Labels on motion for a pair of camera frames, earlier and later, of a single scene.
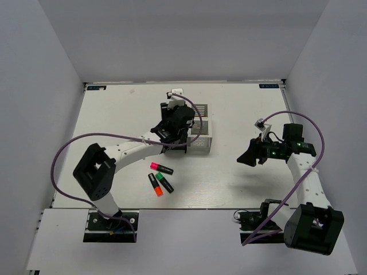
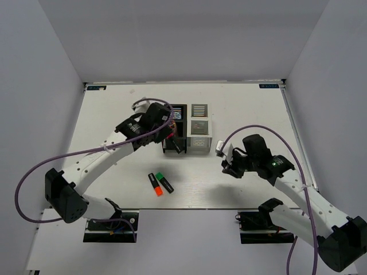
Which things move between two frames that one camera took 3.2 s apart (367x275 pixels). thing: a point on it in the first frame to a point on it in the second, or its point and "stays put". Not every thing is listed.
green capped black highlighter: [161, 178] stays put
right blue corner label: [269, 85] stays put
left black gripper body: [167, 114] to [161, 134]
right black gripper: [255, 150] to [229, 169]
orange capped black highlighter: [156, 186] stays put
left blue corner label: [96, 87] stays put
